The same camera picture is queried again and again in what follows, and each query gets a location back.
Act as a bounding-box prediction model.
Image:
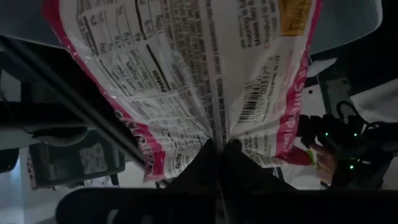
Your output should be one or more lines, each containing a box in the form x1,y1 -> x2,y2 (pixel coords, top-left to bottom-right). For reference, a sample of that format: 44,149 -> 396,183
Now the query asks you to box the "white printed paper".
79,142 -> 108,175

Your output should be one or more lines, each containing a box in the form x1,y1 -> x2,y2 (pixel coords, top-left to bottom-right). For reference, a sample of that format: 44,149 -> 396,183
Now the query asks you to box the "green red Maruchan noodle packet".
42,0 -> 323,184

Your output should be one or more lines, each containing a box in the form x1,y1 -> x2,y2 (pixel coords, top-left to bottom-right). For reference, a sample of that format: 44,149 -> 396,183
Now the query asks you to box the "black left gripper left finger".
161,139 -> 220,200

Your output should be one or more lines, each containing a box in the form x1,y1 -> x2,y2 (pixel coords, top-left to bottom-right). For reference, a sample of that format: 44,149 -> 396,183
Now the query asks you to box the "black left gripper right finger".
221,139 -> 297,200

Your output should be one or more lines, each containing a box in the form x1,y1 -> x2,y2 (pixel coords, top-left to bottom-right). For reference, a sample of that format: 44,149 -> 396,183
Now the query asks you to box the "person's hand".
309,142 -> 338,185

